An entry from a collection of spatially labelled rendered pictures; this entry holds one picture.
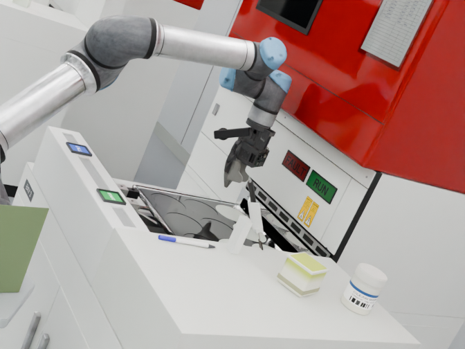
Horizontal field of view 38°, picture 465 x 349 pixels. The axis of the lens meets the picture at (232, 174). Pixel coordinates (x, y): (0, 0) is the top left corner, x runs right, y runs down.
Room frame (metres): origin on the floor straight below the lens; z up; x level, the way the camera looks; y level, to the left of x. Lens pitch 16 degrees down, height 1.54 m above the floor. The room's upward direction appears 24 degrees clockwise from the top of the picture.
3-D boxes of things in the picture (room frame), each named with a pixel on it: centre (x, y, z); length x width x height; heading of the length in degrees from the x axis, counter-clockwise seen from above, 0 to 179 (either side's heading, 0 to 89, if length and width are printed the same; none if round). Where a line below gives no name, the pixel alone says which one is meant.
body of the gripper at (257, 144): (1.85, -0.02, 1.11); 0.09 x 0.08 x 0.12; 66
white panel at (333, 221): (1.98, -0.09, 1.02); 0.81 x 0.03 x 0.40; 37
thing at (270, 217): (1.83, -0.18, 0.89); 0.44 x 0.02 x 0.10; 37
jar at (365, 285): (1.41, -0.37, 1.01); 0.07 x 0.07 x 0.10
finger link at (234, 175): (1.84, -0.01, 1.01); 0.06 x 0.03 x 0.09; 66
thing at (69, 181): (1.53, 0.31, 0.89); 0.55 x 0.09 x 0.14; 37
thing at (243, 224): (1.43, -0.08, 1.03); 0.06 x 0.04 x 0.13; 127
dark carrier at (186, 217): (1.69, -0.02, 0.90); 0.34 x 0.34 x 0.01; 37
